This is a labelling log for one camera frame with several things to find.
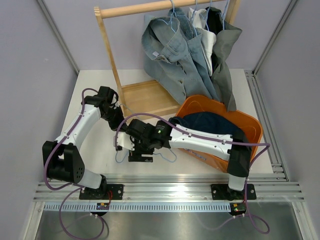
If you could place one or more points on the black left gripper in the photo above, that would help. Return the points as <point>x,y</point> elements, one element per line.
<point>115,126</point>

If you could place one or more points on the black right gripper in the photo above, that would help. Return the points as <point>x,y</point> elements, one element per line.
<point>136,155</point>

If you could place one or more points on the dark blue denim skirt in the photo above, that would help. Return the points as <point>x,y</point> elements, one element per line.
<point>208,122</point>

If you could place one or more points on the light blue wire hanger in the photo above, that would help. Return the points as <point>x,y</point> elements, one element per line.
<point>121,155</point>

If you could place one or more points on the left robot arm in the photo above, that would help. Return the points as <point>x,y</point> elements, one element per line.
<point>61,158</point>

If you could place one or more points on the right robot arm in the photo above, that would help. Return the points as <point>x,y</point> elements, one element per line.
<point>231,148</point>

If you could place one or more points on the wooden clothes rack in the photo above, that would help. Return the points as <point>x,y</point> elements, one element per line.
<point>149,97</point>

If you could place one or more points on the light denim jacket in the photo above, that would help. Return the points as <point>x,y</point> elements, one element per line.
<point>168,60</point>

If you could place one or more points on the light blue denim garment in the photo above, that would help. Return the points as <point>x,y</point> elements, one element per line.
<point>193,39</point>

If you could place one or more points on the orange plastic basket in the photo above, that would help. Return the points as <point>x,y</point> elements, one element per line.
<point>251,127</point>

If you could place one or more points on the white hanging garment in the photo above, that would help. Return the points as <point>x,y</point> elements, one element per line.
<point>208,39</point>

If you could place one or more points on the grey hanging garment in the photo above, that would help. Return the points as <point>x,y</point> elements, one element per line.
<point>221,77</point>

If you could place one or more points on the black hanging garment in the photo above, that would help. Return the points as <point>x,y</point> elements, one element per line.
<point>215,20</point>

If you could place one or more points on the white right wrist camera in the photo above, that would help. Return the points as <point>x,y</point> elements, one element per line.
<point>123,141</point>

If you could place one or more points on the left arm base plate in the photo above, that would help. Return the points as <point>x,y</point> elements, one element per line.
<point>112,191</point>

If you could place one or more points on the aluminium mounting rail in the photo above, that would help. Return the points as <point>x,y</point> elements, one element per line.
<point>182,193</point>

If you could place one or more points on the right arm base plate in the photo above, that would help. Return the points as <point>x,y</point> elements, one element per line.
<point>222,191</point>

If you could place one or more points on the aluminium frame post left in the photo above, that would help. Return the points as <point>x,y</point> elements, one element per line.
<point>58,36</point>

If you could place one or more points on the aluminium frame post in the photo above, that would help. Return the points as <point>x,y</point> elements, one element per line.
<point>279,27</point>
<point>58,36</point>

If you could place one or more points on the aluminium frame post right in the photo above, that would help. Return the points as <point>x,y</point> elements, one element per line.
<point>279,27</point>

